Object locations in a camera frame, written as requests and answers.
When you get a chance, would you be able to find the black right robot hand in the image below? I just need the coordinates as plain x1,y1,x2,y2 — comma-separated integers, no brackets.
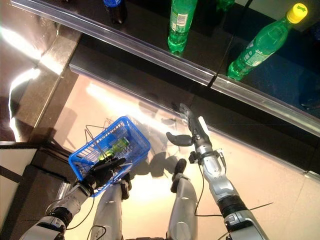
165,103,212,149

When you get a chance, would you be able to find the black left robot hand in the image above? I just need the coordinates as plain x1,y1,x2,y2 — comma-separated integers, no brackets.
86,157,127,190

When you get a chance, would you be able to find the blue plastic shopping basket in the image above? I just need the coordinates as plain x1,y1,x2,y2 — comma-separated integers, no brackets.
68,115,152,198

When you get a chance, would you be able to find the green bottle in basket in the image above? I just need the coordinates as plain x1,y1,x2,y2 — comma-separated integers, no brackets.
112,136,130,151

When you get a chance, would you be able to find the silver left robot leg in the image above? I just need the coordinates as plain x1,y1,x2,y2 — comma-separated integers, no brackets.
89,172,133,240

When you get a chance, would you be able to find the white black shelving unit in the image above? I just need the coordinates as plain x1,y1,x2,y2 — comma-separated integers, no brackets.
0,141,76,240

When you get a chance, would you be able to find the cola bottle blue label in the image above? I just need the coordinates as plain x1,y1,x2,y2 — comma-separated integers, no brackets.
102,0,128,25

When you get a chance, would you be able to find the thin black cable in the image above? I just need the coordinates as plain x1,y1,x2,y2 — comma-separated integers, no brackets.
194,159,275,218

